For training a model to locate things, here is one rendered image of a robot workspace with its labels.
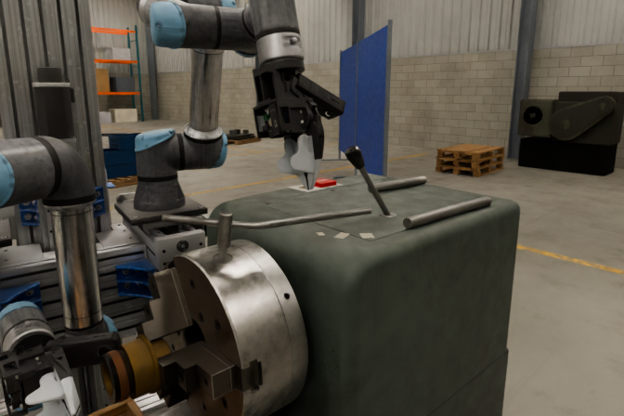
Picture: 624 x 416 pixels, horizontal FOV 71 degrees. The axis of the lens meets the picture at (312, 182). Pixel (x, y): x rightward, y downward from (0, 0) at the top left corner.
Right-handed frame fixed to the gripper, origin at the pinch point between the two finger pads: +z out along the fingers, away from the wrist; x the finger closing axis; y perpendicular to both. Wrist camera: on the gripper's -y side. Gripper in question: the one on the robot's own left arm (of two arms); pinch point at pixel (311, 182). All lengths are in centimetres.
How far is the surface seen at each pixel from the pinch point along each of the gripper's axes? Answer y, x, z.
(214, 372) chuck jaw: 21.8, -2.9, 24.8
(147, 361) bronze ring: 27.8, -12.4, 22.7
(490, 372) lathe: -47, -1, 53
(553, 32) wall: -977, -295, -218
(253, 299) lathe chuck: 13.6, -2.6, 16.5
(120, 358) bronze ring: 31.1, -13.9, 21.3
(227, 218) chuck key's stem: 14.3, -5.2, 3.5
